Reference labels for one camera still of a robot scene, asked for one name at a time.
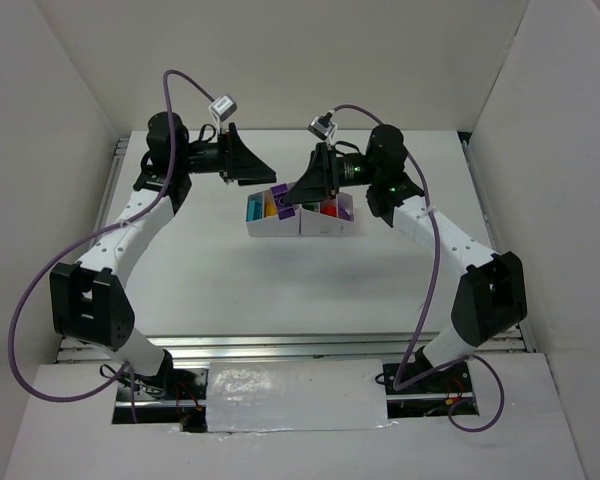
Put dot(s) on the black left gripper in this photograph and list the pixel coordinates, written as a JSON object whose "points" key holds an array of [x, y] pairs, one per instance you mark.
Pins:
{"points": [[231, 154]]}

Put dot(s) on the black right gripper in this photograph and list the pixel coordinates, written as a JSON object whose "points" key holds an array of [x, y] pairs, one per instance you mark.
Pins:
{"points": [[331, 168]]}

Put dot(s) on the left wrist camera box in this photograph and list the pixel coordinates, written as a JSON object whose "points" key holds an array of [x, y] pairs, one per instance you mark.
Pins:
{"points": [[222, 108]]}

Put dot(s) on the red lego brick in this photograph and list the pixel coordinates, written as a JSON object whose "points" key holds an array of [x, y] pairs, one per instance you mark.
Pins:
{"points": [[329, 209]]}

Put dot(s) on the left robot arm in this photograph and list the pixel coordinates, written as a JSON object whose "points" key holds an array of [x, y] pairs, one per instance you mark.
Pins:
{"points": [[89, 303]]}

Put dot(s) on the teal frog flower lego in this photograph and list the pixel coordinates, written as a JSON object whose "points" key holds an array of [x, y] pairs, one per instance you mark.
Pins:
{"points": [[254, 210]]}

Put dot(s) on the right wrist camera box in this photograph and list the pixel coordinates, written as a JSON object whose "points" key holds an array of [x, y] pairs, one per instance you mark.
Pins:
{"points": [[323, 127]]}

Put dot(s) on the purple oval lego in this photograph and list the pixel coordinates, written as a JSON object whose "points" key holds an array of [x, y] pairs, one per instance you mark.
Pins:
{"points": [[284, 210]]}

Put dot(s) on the green curved lego brick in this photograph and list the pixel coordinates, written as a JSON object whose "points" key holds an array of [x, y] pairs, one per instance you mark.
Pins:
{"points": [[311, 207]]}

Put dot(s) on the purple and green lego piece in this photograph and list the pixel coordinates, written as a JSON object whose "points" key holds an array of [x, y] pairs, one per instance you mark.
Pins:
{"points": [[345, 215]]}

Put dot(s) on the yellow butterfly lego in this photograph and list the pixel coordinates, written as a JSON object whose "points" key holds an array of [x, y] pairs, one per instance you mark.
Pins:
{"points": [[271, 210]]}

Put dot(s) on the white divided organizer bin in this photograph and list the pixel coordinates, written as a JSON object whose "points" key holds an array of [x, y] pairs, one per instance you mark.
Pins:
{"points": [[305, 223]]}

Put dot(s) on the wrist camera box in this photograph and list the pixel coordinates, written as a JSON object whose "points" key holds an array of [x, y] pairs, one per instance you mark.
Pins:
{"points": [[222, 108], [323, 127]]}

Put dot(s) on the aluminium frame rail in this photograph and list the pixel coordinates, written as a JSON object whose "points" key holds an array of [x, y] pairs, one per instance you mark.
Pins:
{"points": [[204, 288]]}

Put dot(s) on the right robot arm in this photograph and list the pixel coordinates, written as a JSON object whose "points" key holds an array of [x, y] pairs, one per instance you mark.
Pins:
{"points": [[490, 296]]}

